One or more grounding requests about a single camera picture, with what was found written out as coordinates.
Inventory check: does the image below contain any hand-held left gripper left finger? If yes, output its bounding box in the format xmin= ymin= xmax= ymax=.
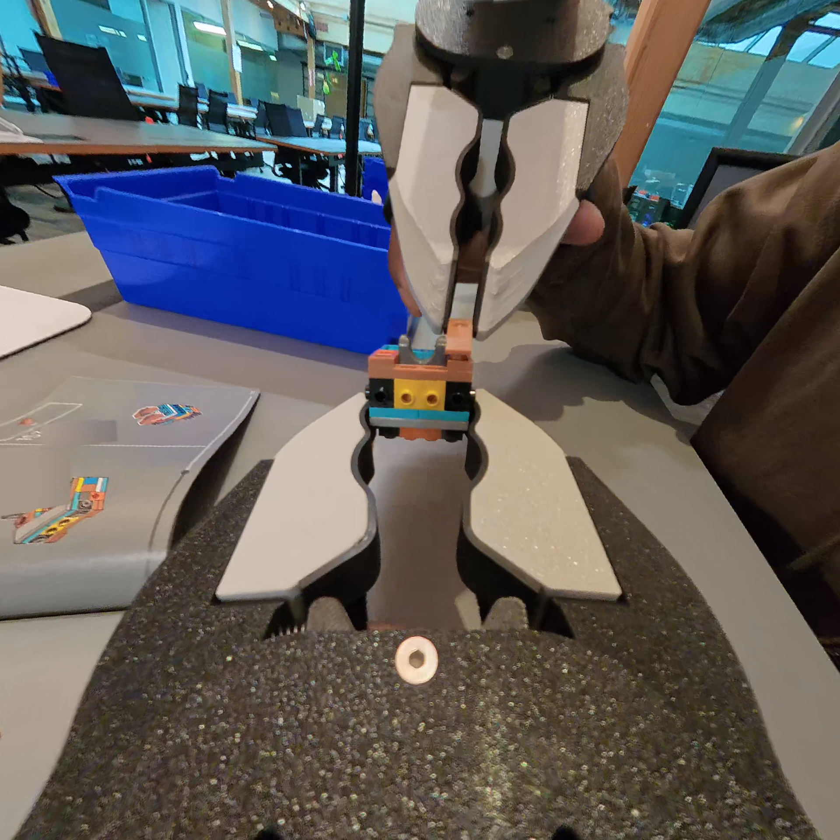
xmin=214 ymin=392 xmax=380 ymax=603

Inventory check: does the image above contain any black high-back chair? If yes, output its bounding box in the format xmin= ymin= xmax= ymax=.
xmin=36 ymin=33 xmax=142 ymax=122

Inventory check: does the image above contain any black stand pole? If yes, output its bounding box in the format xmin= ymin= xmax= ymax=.
xmin=346 ymin=0 xmax=366 ymax=198

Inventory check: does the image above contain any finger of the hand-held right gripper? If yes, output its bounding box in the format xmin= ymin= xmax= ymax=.
xmin=387 ymin=84 xmax=484 ymax=329
xmin=474 ymin=98 xmax=590 ymax=342

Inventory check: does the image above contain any wooden post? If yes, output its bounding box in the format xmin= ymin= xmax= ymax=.
xmin=613 ymin=0 xmax=713 ymax=191

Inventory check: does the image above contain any person's brown jacket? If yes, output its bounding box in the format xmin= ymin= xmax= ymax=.
xmin=689 ymin=367 xmax=840 ymax=647

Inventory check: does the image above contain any person's right hand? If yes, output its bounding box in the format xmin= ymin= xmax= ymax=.
xmin=386 ymin=200 xmax=606 ymax=319

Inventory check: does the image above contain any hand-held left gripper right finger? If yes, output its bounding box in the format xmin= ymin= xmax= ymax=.
xmin=462 ymin=387 xmax=623 ymax=602

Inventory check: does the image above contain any white flat pad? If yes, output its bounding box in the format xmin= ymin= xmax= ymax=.
xmin=0 ymin=284 xmax=93 ymax=361

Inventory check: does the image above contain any multicoloured toy brick model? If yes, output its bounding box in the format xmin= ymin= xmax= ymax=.
xmin=366 ymin=331 xmax=475 ymax=444

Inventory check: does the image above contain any grey instruction booklet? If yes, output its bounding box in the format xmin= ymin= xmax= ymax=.
xmin=0 ymin=375 xmax=260 ymax=621

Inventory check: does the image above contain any wood-edged long desk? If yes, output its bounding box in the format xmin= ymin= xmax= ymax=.
xmin=0 ymin=108 xmax=277 ymax=158

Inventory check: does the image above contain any black framed panel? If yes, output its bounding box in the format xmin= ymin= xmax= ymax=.
xmin=682 ymin=147 xmax=795 ymax=231

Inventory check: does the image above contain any person's right forearm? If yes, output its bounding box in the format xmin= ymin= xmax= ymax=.
xmin=528 ymin=141 xmax=840 ymax=404

